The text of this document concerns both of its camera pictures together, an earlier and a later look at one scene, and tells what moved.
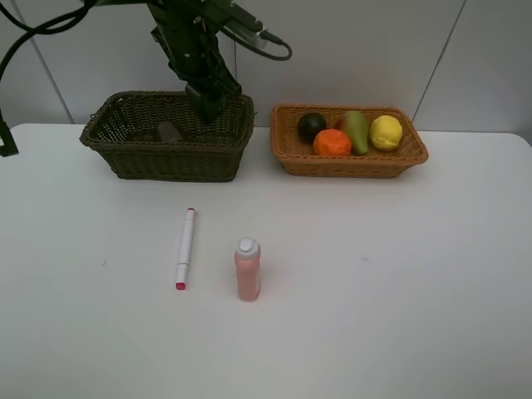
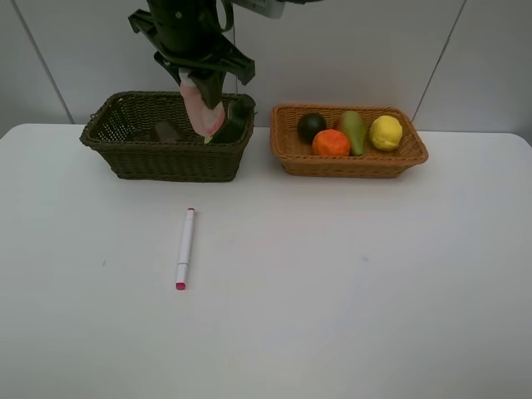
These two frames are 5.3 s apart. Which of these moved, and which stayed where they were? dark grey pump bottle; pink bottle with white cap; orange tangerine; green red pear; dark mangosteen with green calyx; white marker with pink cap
Moved: pink bottle with white cap; dark grey pump bottle
Stayed: green red pear; orange tangerine; dark mangosteen with green calyx; white marker with pink cap
